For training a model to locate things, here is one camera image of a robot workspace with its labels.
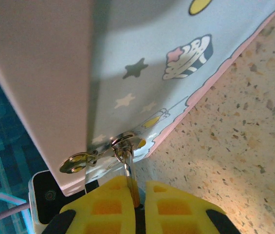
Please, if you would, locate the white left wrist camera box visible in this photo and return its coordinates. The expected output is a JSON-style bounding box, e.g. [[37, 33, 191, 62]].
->
[[27, 170, 101, 227]]

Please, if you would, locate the small blue padlock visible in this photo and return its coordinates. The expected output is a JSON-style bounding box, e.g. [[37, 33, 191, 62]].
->
[[113, 142, 146, 211]]

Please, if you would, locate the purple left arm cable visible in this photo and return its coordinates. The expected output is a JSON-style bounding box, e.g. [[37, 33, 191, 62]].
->
[[0, 201, 31, 229]]

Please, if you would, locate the light blue cartoon tin box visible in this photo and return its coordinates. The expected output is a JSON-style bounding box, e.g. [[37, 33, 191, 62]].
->
[[0, 0, 275, 198]]

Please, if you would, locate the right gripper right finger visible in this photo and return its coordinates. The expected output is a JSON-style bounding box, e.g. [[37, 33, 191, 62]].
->
[[137, 180, 241, 234]]

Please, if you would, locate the silver metal box hasp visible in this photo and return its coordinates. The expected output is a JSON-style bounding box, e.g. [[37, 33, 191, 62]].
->
[[58, 131, 147, 174]]

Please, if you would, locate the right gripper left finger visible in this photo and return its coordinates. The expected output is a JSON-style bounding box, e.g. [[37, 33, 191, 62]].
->
[[42, 176, 137, 234]]

